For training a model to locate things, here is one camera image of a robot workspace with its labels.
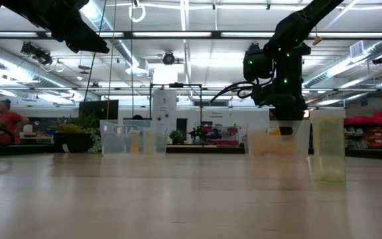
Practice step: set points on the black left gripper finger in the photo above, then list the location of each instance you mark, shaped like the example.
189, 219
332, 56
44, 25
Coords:
88, 41

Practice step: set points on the black ceiling projector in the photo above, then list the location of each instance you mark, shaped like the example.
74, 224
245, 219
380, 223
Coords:
36, 53

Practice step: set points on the black monitor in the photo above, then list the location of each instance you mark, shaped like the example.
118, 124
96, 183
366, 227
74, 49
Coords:
98, 109

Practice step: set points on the small yellow-green medicine bottle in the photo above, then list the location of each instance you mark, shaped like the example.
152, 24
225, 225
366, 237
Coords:
328, 149

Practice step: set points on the small black machine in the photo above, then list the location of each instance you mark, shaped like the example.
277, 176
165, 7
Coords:
197, 133

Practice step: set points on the amber medicine bottle white cap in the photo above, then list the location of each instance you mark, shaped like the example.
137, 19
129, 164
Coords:
274, 131

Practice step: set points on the black ceiling camera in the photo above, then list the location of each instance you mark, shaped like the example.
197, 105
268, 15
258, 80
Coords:
168, 58

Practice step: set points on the black metal stand frame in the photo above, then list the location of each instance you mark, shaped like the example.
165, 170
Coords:
177, 85

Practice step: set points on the black ceiling speaker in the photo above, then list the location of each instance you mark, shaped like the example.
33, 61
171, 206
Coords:
380, 60

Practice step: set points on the orange medicine bottle white cap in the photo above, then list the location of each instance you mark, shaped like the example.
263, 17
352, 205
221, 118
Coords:
134, 142

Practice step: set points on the potted green plant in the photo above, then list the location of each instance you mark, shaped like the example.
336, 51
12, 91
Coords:
73, 139

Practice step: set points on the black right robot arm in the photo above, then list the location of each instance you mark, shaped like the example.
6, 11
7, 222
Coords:
297, 30

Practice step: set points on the small potted plant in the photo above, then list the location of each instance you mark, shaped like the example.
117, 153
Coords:
176, 136

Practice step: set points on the clear plastic bin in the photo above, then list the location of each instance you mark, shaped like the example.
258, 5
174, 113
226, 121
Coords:
114, 139
300, 142

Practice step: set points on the shelf with red boxes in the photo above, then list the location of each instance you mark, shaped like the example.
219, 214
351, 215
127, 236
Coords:
222, 136

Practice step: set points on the person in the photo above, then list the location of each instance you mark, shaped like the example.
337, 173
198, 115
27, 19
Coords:
8, 123

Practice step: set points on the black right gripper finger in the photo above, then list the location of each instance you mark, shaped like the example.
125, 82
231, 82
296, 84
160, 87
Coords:
286, 130

